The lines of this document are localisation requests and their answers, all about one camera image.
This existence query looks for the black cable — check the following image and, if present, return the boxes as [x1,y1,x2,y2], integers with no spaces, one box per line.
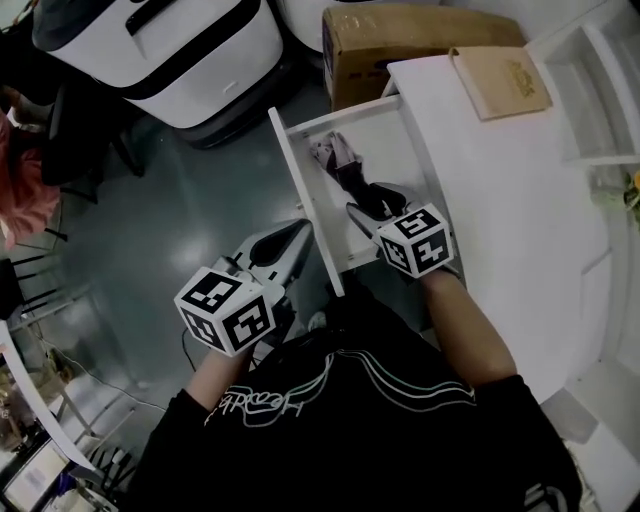
[180,327,200,372]

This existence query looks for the white curved table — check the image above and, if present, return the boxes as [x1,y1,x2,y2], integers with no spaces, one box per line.
[0,319,97,474]

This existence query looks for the white drawer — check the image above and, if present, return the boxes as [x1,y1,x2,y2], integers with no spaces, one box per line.
[268,94,454,299]

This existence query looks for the rounded white appliance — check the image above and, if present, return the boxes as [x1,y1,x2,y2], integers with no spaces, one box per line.
[274,0,334,56]

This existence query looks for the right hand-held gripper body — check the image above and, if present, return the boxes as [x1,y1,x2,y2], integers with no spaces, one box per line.
[374,202,462,282]

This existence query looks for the black chair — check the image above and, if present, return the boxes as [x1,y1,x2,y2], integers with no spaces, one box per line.
[39,82,147,206]

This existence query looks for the person's right forearm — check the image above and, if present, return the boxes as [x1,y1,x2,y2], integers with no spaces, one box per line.
[421,267,519,390]

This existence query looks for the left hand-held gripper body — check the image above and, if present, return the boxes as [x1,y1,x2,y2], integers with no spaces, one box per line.
[173,252,297,357]

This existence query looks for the white desk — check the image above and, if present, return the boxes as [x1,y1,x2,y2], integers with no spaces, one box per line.
[383,53,640,406]

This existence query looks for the black wire rack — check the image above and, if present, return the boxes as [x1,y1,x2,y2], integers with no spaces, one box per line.
[0,252,69,322]

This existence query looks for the white shelf unit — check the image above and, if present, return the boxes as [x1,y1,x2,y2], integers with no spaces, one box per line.
[528,22,640,167]

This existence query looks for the light wooden box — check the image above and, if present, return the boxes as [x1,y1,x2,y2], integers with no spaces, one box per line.
[448,45,554,123]

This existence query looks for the person's left forearm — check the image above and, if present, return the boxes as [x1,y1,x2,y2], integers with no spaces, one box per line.
[186,343,254,412]

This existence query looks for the brown cardboard box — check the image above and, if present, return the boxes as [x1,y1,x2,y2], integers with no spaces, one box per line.
[321,3,527,114]

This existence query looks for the person's black printed shirt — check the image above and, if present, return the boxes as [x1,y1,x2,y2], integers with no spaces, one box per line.
[124,282,584,512]

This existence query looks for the green plant with yellow flower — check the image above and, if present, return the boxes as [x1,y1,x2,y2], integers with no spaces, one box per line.
[591,168,640,217]

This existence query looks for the computer screen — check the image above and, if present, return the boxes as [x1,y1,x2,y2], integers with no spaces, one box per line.
[0,438,72,512]

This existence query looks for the large white black appliance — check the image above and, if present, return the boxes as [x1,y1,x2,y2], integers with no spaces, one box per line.
[31,0,289,150]

